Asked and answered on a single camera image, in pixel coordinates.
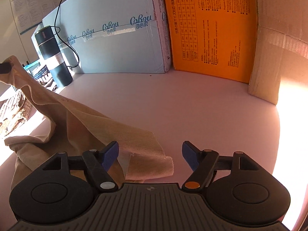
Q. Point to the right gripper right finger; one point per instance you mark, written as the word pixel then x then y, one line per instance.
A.
pixel 202 163

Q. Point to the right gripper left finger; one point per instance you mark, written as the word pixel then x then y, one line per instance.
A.
pixel 98 163

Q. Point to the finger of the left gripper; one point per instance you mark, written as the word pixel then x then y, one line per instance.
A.
pixel 5 68

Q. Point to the beige knit tank top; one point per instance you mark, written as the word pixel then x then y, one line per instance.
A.
pixel 76 128

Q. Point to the dark teal thermos bottle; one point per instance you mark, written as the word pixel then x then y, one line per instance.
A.
pixel 52 56

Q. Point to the light blue Cabau carton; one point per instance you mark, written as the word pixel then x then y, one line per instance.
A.
pixel 112 36

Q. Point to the orange cardboard box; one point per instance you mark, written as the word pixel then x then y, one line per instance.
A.
pixel 213 37

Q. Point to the brown corrugated cardboard box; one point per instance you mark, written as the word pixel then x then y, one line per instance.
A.
pixel 281 47

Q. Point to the wall notice poster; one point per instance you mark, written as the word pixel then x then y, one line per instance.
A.
pixel 29 13

